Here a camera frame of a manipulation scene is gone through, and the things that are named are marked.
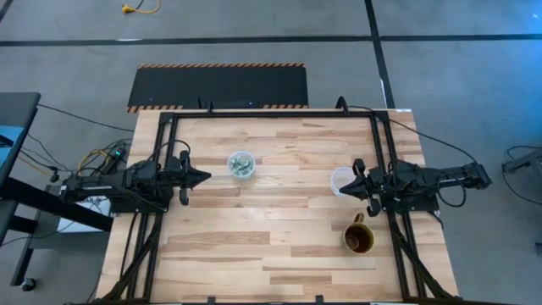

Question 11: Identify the thin black floor cable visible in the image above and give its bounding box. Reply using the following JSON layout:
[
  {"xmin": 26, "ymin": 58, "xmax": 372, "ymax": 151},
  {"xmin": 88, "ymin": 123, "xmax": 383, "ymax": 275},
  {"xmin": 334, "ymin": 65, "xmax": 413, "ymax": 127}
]
[{"xmin": 36, "ymin": 103, "xmax": 136, "ymax": 132}]

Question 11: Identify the black desk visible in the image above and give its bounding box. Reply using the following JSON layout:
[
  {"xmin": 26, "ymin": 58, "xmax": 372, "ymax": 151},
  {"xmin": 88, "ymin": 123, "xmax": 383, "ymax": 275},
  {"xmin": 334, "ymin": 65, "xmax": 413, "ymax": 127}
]
[{"xmin": 0, "ymin": 91, "xmax": 114, "ymax": 293}]

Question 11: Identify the long black power cable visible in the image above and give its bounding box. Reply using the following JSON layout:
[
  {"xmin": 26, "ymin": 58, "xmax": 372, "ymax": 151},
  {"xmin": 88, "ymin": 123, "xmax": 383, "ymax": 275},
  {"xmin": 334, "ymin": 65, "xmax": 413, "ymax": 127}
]
[{"xmin": 346, "ymin": 103, "xmax": 479, "ymax": 166}]

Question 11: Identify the yellow cable bundle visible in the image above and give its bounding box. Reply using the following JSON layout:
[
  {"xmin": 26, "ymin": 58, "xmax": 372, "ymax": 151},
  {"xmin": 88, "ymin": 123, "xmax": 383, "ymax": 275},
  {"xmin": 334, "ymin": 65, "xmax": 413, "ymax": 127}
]
[{"xmin": 77, "ymin": 147, "xmax": 115, "ymax": 182}]

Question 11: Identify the clear plastic cup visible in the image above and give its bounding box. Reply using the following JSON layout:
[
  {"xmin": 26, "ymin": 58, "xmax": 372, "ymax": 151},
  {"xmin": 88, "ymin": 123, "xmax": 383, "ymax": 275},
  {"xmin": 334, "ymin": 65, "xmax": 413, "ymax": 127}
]
[
  {"xmin": 329, "ymin": 166, "xmax": 359, "ymax": 198},
  {"xmin": 227, "ymin": 150, "xmax": 257, "ymax": 181}
]

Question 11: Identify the black hazard-striped floor mat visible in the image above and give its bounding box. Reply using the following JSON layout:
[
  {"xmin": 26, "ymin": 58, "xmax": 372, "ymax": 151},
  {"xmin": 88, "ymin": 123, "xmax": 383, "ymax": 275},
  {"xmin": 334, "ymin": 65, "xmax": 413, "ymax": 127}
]
[{"xmin": 126, "ymin": 63, "xmax": 309, "ymax": 114}]

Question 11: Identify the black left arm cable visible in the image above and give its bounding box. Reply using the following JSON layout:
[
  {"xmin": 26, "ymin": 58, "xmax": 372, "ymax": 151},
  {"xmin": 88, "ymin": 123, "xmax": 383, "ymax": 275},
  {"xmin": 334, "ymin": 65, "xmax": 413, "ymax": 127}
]
[{"xmin": 146, "ymin": 138, "xmax": 192, "ymax": 165}]

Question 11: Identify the white printed paper sheet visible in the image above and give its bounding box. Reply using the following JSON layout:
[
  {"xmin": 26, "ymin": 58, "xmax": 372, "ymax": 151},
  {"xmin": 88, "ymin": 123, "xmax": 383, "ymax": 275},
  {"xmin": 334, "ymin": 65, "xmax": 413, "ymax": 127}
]
[{"xmin": 57, "ymin": 198, "xmax": 114, "ymax": 234}]

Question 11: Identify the black table-edge camera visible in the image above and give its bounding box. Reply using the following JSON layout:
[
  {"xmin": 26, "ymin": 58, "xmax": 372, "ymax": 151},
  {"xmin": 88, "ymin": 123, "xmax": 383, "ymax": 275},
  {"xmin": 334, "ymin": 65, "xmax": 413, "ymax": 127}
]
[{"xmin": 211, "ymin": 100, "xmax": 256, "ymax": 110}]

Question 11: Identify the grey floor stand leg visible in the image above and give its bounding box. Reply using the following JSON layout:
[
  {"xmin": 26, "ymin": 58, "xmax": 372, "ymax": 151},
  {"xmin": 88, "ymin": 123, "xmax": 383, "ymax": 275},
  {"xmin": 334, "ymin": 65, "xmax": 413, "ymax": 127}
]
[{"xmin": 501, "ymin": 147, "xmax": 542, "ymax": 175}]

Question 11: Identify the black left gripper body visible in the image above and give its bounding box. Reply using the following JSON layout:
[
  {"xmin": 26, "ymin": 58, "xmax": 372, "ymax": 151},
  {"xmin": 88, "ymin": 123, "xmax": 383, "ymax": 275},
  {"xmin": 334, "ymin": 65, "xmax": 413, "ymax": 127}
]
[{"xmin": 163, "ymin": 163, "xmax": 182, "ymax": 191}]

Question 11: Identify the yellow extension cord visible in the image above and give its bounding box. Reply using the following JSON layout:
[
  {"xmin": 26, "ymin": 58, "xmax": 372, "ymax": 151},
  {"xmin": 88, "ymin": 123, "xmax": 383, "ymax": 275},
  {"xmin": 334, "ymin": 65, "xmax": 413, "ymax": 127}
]
[{"xmin": 121, "ymin": 0, "xmax": 162, "ymax": 15}]

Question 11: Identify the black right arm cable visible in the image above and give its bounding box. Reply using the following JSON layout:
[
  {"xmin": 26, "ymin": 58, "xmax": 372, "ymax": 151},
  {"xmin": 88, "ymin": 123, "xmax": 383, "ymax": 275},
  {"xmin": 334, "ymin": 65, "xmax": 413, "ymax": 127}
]
[{"xmin": 435, "ymin": 173, "xmax": 467, "ymax": 209}]

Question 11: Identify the ceramic mug with handle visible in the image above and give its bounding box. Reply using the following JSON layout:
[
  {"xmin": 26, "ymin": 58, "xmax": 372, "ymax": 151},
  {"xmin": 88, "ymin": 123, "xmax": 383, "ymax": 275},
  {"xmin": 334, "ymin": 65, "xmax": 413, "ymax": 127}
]
[{"xmin": 341, "ymin": 212, "xmax": 375, "ymax": 256}]

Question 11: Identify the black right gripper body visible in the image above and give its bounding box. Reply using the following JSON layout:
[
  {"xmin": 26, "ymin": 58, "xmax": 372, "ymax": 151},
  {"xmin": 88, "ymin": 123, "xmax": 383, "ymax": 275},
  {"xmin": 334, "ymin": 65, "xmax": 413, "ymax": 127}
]
[{"xmin": 366, "ymin": 167, "xmax": 389, "ymax": 205}]

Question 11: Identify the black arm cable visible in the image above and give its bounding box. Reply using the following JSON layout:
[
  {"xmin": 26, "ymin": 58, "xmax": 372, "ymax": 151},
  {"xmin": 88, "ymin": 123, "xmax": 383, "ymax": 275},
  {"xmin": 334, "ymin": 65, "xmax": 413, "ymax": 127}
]
[
  {"xmin": 435, "ymin": 173, "xmax": 467, "ymax": 209},
  {"xmin": 146, "ymin": 138, "xmax": 192, "ymax": 165}
]

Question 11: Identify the black power strip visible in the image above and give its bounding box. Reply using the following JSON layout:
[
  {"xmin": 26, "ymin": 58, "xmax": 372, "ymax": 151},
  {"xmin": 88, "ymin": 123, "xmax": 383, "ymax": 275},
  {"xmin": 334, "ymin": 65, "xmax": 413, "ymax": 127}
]
[{"xmin": 108, "ymin": 143, "xmax": 128, "ymax": 170}]

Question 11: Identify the grey desk base plate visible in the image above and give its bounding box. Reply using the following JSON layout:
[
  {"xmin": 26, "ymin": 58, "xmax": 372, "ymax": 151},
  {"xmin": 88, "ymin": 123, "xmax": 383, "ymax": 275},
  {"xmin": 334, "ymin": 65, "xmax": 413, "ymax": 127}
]
[{"xmin": 28, "ymin": 184, "xmax": 112, "ymax": 251}]

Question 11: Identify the blue lit screen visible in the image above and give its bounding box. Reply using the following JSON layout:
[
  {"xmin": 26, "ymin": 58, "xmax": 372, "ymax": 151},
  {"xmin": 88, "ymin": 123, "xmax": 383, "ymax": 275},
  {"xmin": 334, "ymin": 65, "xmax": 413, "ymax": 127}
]
[{"xmin": 0, "ymin": 125, "xmax": 25, "ymax": 169}]

